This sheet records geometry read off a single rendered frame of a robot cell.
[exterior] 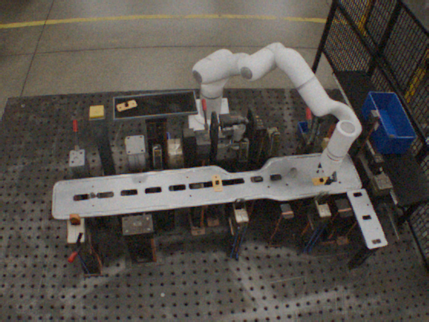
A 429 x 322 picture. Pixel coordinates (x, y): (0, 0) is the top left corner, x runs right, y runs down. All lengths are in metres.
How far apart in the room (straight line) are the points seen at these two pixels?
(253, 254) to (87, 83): 2.36
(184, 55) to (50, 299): 2.71
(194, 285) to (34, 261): 0.77
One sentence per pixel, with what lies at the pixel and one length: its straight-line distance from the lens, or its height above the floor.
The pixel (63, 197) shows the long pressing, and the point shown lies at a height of 1.00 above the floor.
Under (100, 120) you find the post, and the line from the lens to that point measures 1.78.
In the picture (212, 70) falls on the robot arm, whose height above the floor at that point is 1.21.
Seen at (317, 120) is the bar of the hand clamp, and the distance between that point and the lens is 1.77.
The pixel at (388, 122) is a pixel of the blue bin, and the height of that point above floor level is 1.03.
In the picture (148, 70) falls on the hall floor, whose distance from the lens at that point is 3.73.
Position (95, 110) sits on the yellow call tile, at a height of 1.16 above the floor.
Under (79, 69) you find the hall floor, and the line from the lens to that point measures 3.87.
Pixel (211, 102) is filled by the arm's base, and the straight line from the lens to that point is 2.11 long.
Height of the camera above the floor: 2.43
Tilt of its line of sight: 53 degrees down
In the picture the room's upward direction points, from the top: 7 degrees clockwise
